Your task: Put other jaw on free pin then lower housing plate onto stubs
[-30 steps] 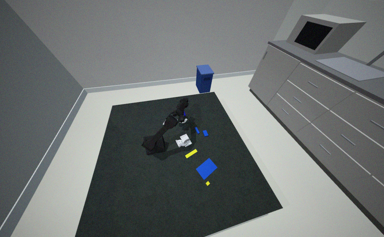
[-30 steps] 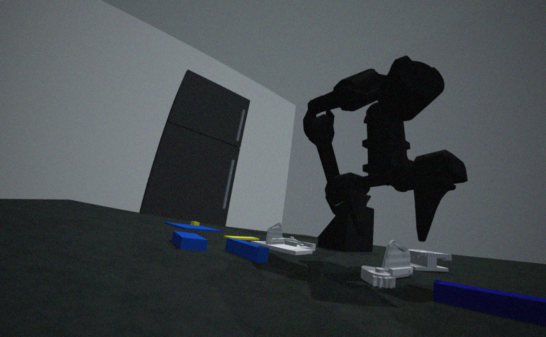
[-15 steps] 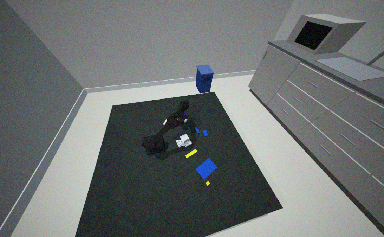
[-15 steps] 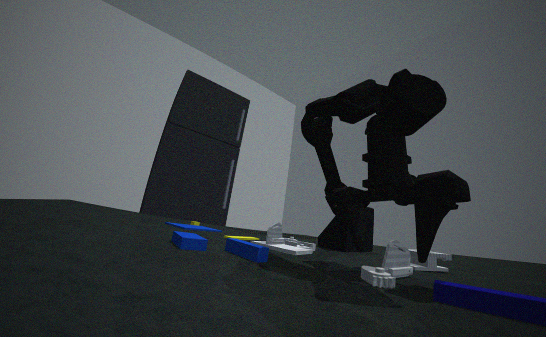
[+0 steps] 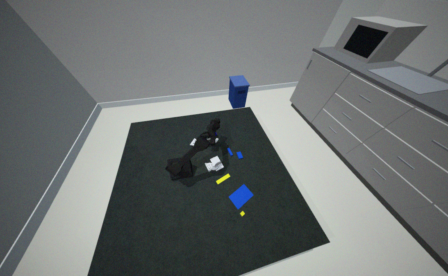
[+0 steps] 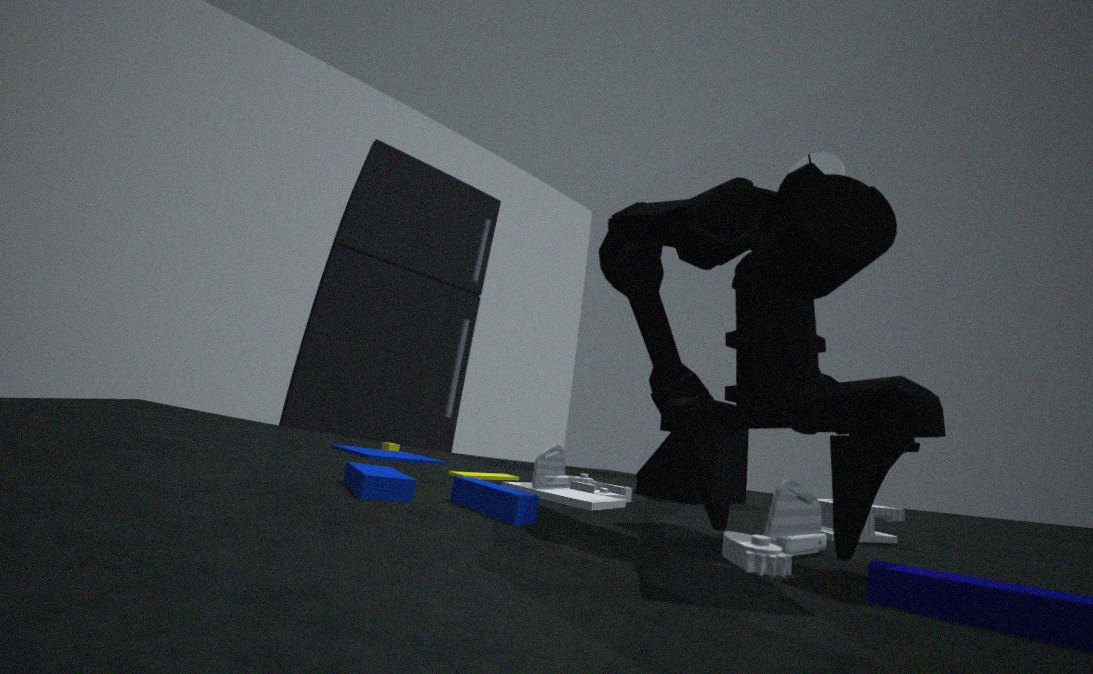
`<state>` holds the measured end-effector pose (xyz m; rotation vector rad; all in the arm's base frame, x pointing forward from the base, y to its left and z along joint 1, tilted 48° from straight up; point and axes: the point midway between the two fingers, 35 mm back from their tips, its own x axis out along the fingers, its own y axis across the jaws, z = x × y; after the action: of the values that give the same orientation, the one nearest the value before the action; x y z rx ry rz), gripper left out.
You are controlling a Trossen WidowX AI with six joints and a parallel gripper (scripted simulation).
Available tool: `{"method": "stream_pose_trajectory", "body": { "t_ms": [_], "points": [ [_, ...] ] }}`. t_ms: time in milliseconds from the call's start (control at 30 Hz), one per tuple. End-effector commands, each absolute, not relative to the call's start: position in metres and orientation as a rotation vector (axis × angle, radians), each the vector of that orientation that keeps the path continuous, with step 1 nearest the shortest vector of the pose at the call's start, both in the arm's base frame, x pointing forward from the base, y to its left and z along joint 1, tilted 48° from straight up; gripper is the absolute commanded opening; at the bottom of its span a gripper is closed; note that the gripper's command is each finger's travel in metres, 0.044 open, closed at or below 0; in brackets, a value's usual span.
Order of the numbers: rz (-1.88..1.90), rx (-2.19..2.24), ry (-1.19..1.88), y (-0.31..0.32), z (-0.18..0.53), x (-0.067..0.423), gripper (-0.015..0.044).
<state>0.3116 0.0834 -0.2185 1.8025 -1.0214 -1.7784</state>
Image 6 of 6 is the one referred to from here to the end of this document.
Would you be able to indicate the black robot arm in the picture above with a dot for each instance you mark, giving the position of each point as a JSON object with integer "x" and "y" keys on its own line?
{"x": 807, "y": 239}

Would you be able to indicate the white plate with two round holes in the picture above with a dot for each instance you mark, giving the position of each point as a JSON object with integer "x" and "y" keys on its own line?
{"x": 887, "y": 513}

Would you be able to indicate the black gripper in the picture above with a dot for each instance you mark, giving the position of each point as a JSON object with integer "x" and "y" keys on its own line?
{"x": 777, "y": 369}

